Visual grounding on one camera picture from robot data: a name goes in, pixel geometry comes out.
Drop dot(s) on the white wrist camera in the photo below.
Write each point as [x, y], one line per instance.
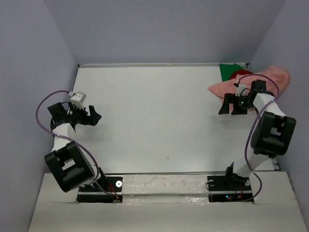
[77, 99]
[241, 89]

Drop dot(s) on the green t shirt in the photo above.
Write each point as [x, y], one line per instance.
[227, 70]

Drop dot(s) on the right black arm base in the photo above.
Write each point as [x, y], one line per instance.
[221, 190]

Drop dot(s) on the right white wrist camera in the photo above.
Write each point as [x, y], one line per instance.
[241, 89]

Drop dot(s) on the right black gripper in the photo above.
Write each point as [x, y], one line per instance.
[230, 98]

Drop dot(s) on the aluminium back table rail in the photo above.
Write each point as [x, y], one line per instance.
[122, 65]

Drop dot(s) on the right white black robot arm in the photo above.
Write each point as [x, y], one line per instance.
[269, 136]

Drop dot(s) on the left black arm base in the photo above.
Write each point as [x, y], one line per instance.
[112, 192]

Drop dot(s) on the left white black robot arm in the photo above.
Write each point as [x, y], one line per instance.
[67, 162]

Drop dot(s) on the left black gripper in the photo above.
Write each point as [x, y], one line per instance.
[91, 120]

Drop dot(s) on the red t shirt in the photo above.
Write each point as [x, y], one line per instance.
[239, 72]

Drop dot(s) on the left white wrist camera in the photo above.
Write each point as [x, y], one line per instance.
[77, 99]

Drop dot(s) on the white foam front panel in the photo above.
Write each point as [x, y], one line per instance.
[169, 203]

